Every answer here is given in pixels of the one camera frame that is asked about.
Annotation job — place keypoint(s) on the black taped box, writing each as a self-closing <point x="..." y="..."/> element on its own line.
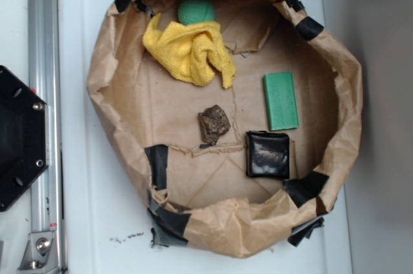
<point x="268" y="154"/>

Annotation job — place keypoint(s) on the brown crumpled rock lump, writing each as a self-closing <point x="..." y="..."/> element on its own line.
<point x="213" y="124"/>

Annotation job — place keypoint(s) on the yellow microfiber cloth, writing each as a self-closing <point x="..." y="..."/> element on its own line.
<point x="191" y="53"/>

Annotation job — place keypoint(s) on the green rectangular block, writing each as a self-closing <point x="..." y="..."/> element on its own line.
<point x="280" y="101"/>

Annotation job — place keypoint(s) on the green textured ball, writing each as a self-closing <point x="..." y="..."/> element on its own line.
<point x="195" y="11"/>

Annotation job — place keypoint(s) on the brown paper bag enclosure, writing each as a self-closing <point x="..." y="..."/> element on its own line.
<point x="197" y="194"/>

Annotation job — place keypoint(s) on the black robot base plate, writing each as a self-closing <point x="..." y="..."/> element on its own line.
<point x="23" y="138"/>

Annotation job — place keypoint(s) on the aluminium extrusion rail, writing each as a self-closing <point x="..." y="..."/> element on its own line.
<point x="47" y="206"/>

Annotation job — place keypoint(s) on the metal corner bracket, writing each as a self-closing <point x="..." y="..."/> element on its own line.
<point x="40" y="254"/>

